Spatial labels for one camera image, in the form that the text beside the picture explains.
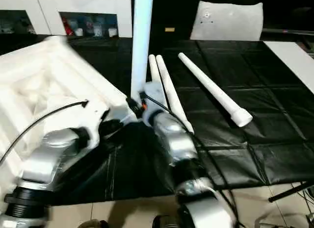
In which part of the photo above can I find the white cabinet with glass doors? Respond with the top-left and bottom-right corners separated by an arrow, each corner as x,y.
0,0 -> 133,39

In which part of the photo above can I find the dark brown rounded object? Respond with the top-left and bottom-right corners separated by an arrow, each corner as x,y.
82,219 -> 110,228
152,214 -> 182,228

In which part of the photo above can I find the black horizontal bar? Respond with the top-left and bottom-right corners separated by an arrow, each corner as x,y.
262,28 -> 314,36

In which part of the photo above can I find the white plastic table leg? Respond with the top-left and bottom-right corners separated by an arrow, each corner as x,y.
156,54 -> 195,135
148,54 -> 170,111
178,52 -> 254,127
130,0 -> 155,101

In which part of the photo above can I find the grey floor cable bundle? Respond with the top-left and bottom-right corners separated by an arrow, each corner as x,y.
291,183 -> 314,214

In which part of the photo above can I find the black work mat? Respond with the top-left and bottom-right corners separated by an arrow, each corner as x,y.
0,34 -> 314,206

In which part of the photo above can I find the white plastic table top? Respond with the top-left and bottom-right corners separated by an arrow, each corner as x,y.
0,35 -> 136,214

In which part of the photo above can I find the black cabinet with gold label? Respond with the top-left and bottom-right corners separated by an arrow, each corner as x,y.
147,0 -> 199,40

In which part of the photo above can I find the white flat board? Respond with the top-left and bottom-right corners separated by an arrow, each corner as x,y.
263,41 -> 314,95

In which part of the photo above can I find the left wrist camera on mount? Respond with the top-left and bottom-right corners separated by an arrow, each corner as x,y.
78,100 -> 111,150

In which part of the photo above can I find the black metal rod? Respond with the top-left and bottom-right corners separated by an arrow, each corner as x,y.
268,181 -> 314,203

